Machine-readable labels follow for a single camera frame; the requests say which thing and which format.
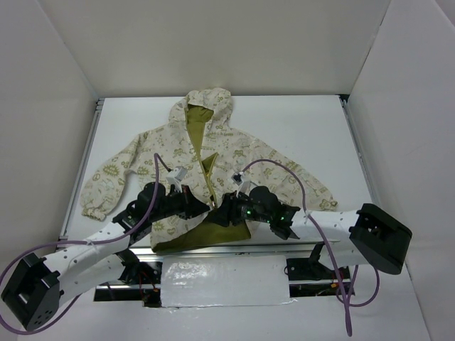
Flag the cream printed hooded jacket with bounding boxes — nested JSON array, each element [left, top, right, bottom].
[[80, 86, 338, 253]]

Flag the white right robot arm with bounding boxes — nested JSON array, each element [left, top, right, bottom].
[[208, 186, 412, 278]]

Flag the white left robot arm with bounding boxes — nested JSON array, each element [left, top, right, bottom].
[[1, 183, 210, 333]]

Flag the olive green Snoopy t-shirt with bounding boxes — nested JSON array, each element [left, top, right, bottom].
[[150, 98, 252, 251]]

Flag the white foil-edged panel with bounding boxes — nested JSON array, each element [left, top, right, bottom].
[[161, 256, 291, 308]]

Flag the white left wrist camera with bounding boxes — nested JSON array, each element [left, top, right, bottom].
[[166, 166, 188, 192]]

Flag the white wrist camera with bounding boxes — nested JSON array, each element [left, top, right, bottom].
[[166, 166, 188, 192], [232, 171, 252, 196]]

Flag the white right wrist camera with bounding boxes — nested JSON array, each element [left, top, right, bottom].
[[232, 171, 252, 196]]

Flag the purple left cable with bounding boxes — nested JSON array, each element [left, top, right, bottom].
[[0, 152, 173, 337]]

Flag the purple cable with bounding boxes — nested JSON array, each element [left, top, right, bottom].
[[241, 158, 380, 337], [0, 152, 173, 337]]

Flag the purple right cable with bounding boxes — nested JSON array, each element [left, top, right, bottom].
[[241, 158, 380, 337]]

